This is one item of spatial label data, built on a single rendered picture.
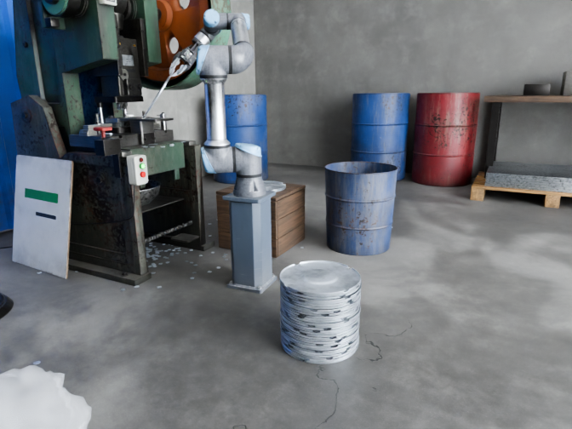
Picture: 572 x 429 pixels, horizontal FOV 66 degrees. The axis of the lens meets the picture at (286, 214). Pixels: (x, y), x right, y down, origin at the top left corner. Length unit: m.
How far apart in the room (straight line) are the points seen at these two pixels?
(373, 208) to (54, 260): 1.71
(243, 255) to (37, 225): 1.17
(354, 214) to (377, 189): 0.19
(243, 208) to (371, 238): 0.85
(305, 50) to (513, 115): 2.40
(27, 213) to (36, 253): 0.22
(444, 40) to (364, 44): 0.85
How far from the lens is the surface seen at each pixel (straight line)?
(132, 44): 2.53
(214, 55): 1.92
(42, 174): 2.63
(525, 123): 5.04
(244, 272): 2.09
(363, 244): 2.52
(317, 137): 5.50
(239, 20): 2.25
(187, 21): 2.71
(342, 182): 2.44
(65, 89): 2.56
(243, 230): 2.01
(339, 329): 1.55
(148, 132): 2.43
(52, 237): 2.57
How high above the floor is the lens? 0.91
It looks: 16 degrees down
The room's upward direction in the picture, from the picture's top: 1 degrees counter-clockwise
